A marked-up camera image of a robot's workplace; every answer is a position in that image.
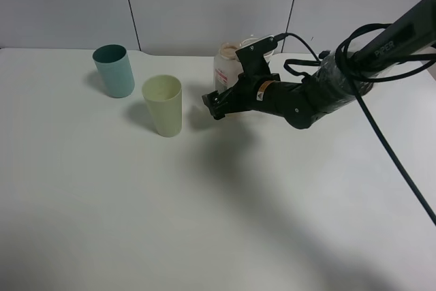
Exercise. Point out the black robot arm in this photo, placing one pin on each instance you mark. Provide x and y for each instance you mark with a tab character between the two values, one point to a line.
332	79

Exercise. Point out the teal plastic cup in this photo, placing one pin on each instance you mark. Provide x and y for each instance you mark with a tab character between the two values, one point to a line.
112	63

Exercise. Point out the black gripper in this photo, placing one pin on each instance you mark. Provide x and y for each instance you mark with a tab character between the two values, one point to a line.
283	99

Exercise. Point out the clear plastic drink bottle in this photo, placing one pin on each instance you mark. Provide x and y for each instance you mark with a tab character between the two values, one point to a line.
226	66

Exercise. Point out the blue white paper cup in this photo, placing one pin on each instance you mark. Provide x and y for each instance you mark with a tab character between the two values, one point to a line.
252	39

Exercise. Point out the pale green plastic cup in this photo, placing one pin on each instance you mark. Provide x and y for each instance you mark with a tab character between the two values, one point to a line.
163	97

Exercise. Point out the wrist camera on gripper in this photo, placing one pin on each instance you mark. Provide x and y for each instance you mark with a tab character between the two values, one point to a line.
252	57

